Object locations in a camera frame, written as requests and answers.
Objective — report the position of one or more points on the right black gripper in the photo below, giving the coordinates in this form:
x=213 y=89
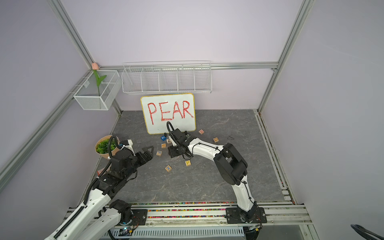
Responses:
x=171 y=153

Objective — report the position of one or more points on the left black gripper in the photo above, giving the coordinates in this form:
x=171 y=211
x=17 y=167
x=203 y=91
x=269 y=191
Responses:
x=148 y=156

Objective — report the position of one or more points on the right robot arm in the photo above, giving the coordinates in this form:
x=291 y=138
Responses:
x=229 y=162

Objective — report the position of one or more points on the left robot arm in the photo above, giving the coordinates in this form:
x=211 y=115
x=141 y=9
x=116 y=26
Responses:
x=97 y=214

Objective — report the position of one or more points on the wooden block letter X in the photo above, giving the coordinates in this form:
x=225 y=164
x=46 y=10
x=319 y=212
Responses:
x=168 y=168

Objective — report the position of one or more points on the white board with red PEAR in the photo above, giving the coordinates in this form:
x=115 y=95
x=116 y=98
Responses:
x=178 y=109

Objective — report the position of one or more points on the potted green plant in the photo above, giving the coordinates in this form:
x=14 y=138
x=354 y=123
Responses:
x=101 y=146

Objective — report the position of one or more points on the pink snack packet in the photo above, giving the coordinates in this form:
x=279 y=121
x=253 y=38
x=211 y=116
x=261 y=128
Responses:
x=99 y=172

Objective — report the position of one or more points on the pink artificial tulip flower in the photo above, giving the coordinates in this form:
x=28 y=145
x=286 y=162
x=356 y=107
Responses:
x=99 y=79

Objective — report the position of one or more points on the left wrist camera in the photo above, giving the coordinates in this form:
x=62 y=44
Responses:
x=126 y=144

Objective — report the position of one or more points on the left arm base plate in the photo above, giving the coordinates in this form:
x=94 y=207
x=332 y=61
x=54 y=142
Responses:
x=135 y=217

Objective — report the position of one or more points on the long white wire basket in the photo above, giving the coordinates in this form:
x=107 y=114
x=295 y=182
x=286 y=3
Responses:
x=167 y=77

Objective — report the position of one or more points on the small white wire basket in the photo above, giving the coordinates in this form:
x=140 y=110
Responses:
x=87 y=94

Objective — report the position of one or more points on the white vented cable duct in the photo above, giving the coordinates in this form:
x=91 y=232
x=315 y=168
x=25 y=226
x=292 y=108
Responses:
x=178 y=233

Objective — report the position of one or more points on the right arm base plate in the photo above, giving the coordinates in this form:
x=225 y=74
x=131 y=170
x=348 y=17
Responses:
x=236 y=215

